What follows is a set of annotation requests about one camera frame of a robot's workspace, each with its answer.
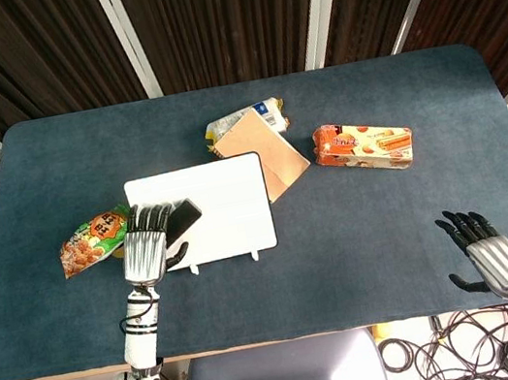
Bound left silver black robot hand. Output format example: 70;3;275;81
111;196;196;292

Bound orange wafer biscuit box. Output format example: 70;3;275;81
309;110;420;185

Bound tangled black cables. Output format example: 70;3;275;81
373;301;508;380

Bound white board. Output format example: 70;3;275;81
120;149;281;284

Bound green orange snack bag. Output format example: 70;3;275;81
52;201;143;280

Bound blue table mat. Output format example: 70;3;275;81
0;34;508;380

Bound black eraser block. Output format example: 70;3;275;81
158;197;209;249

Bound brown cardboard piece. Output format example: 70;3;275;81
208;100;318;212

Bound yellow white snack packet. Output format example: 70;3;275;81
199;93;294;154

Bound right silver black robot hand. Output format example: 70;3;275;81
432;200;508;313

